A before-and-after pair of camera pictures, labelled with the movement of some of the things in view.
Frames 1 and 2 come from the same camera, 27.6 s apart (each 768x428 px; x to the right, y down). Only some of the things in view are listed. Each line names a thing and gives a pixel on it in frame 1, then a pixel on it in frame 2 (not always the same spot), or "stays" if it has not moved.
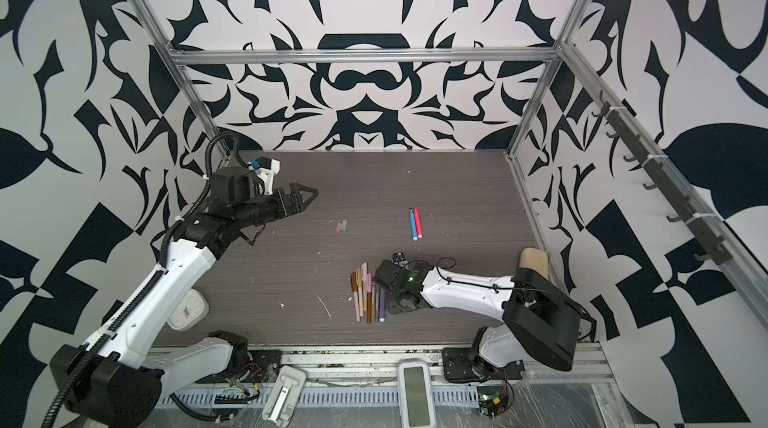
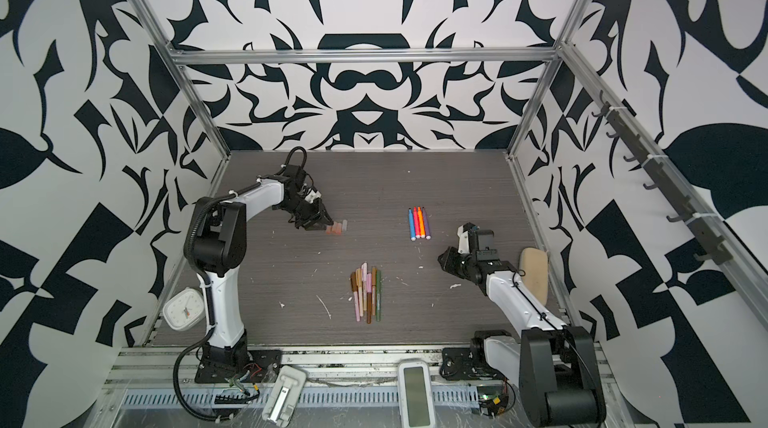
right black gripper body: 395,302 to 468,263
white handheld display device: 416,399 stays
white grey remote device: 283,396 stays
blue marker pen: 413,225 stays
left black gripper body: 266,207 to 308,215
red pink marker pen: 417,222 stays
